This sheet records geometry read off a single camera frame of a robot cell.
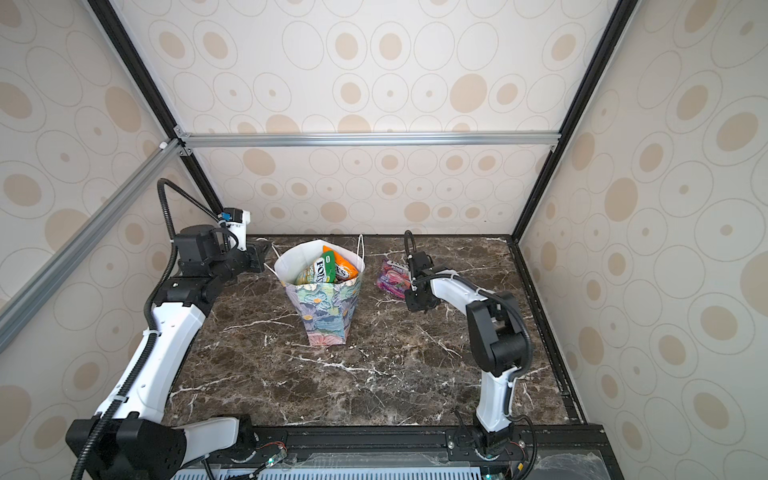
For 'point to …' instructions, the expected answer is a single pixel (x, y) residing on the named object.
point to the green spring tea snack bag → (323, 270)
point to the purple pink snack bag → (394, 278)
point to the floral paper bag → (325, 309)
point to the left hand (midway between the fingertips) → (274, 237)
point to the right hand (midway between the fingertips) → (418, 303)
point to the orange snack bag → (344, 271)
